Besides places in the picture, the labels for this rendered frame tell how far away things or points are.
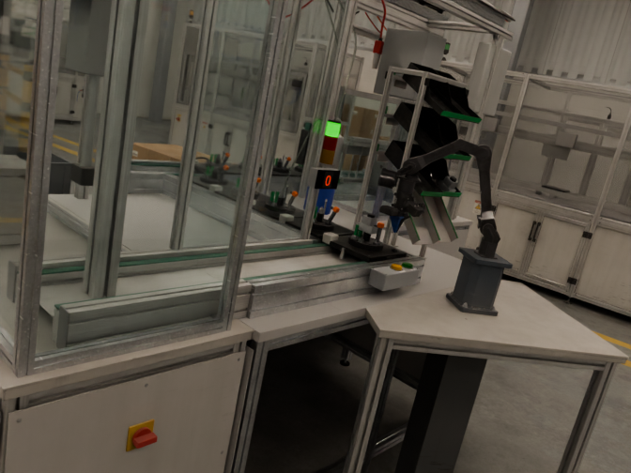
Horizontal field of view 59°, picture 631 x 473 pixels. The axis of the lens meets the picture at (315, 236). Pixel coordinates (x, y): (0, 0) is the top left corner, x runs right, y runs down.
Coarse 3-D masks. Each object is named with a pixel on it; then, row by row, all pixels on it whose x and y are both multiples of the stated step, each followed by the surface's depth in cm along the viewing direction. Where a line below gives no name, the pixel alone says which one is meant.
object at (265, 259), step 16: (288, 240) 208; (304, 240) 212; (256, 256) 191; (272, 256) 198; (288, 256) 203; (304, 256) 208; (320, 256) 212; (336, 256) 216; (352, 256) 220; (240, 272) 177; (256, 272) 180; (272, 272) 183; (288, 272) 177
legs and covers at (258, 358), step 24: (288, 336) 162; (312, 336) 171; (336, 336) 325; (360, 336) 319; (264, 360) 157; (408, 360) 298; (240, 384) 158; (384, 384) 214; (408, 384) 293; (240, 408) 158; (240, 432) 160; (240, 456) 164
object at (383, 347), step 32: (384, 352) 176; (448, 352) 179; (480, 352) 183; (512, 352) 184; (448, 384) 207; (608, 384) 194; (416, 416) 221; (448, 416) 211; (352, 448) 184; (416, 448) 217; (448, 448) 215; (576, 448) 200
